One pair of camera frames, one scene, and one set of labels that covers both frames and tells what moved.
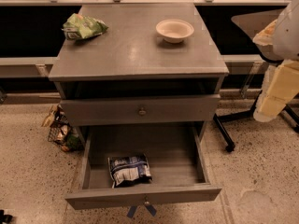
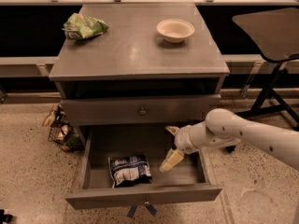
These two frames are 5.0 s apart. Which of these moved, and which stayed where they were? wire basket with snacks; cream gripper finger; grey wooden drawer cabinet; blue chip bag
Moved: cream gripper finger
Stayed: wire basket with snacks; blue chip bag; grey wooden drawer cabinet
